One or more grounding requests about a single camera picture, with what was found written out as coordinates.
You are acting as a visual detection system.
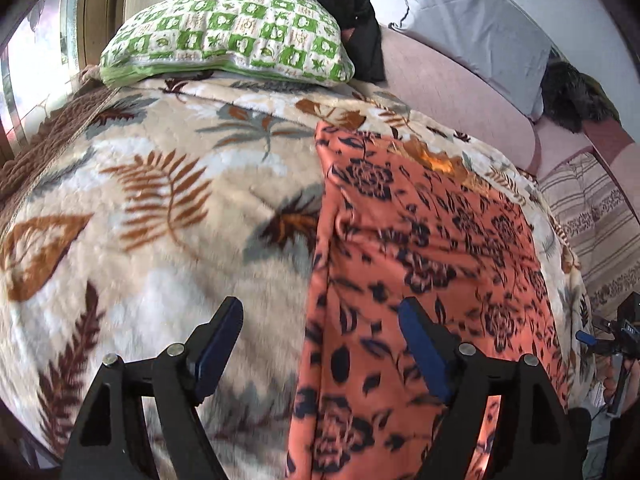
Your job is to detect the grey pillow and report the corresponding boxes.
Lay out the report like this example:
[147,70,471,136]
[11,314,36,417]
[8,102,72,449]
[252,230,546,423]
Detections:
[389,0,553,122]

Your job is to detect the striped pillow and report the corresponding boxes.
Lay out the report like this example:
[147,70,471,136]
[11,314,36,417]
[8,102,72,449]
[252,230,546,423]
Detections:
[537,152,640,311]

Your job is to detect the green checkered pillow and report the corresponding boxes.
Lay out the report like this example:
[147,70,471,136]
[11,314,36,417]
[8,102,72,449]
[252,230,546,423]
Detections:
[99,0,356,88]

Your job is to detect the patterned glass window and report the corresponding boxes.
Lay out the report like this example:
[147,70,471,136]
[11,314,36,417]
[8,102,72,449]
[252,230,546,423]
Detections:
[0,0,126,161]

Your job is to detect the leaf print blanket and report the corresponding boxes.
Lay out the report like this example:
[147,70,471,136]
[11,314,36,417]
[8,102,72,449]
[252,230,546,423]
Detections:
[0,72,596,480]

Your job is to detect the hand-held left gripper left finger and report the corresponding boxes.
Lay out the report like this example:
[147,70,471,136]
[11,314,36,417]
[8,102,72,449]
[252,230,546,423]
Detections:
[60,296,246,480]

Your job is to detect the black clothes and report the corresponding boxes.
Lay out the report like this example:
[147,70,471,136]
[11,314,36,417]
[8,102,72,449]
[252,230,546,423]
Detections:
[225,0,387,83]

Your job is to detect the orange floral cloth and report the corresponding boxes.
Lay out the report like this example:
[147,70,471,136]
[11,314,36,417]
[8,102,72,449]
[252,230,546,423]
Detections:
[285,120,571,480]

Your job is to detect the dark furry cloth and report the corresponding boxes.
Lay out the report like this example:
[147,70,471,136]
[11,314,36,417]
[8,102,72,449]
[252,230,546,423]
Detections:
[540,60,623,135]

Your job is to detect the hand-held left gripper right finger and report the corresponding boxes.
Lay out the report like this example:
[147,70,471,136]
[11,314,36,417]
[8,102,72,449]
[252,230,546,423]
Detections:
[397,296,586,480]

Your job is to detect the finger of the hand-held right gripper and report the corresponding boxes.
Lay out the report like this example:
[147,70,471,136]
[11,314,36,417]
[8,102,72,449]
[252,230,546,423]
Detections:
[575,317,613,356]

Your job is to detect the pink bed mattress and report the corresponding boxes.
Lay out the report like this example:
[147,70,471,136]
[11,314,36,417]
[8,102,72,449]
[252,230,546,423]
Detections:
[350,25,640,181]

